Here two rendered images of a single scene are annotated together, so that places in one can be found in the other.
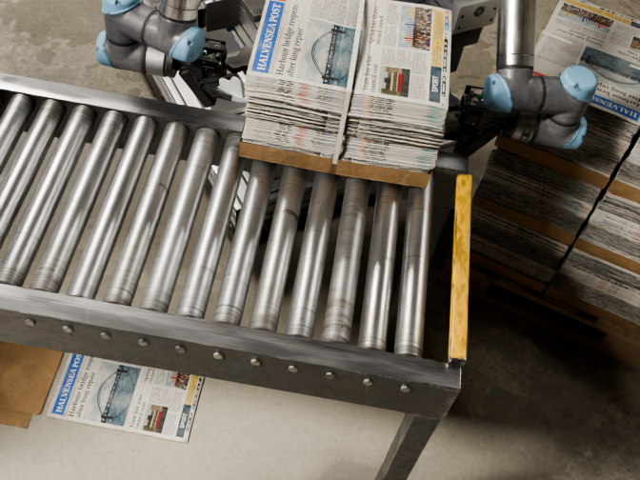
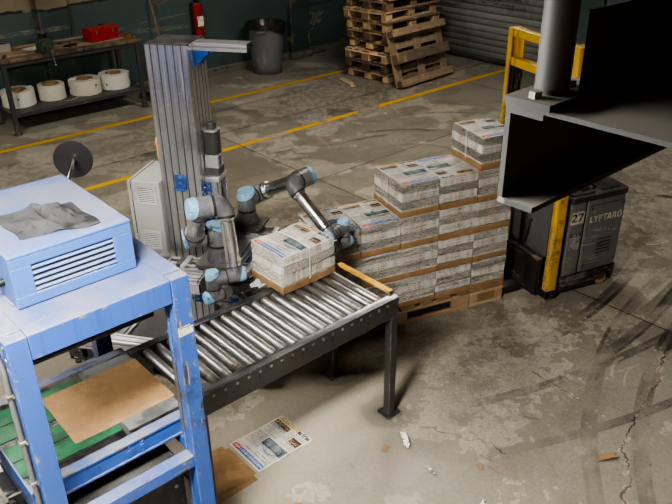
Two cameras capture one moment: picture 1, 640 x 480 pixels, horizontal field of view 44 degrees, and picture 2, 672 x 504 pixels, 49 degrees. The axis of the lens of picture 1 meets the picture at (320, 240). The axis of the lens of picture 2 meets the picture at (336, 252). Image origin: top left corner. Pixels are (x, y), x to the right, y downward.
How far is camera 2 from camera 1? 2.93 m
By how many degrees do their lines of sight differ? 39
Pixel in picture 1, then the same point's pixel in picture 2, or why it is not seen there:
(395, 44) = (302, 234)
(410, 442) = (393, 335)
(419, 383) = (390, 301)
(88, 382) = (258, 453)
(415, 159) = (329, 262)
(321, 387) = (368, 324)
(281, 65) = (287, 252)
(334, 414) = (343, 399)
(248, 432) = (326, 423)
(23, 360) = (226, 467)
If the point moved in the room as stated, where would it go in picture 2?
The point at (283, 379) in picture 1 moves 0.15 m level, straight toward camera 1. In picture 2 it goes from (359, 328) to (379, 340)
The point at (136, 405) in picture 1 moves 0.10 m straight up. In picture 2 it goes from (283, 445) to (282, 431)
